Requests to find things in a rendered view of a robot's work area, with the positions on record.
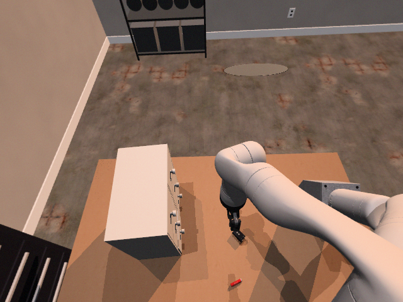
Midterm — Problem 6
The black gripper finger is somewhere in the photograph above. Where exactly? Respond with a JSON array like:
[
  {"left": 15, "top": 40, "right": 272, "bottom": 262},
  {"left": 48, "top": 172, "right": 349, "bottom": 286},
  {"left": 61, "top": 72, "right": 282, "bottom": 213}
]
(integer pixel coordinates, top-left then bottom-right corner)
[{"left": 227, "top": 209, "right": 241, "bottom": 231}]

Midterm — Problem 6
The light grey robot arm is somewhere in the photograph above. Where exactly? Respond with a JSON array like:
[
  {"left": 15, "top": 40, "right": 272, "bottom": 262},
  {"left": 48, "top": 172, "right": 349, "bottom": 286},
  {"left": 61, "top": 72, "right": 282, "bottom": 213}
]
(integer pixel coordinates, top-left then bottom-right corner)
[{"left": 215, "top": 141, "right": 403, "bottom": 302}]

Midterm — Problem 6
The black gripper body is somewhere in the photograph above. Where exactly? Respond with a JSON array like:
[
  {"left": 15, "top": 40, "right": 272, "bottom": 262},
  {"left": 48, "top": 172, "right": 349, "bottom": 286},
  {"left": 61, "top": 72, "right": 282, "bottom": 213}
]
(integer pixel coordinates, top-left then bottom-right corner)
[{"left": 220, "top": 197, "right": 246, "bottom": 215}]

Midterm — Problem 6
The black 9v battery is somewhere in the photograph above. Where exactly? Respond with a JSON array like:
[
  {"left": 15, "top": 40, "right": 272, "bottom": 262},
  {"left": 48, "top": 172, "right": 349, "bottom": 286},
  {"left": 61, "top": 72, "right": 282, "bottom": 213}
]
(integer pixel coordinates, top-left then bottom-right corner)
[{"left": 232, "top": 230, "right": 245, "bottom": 242}]

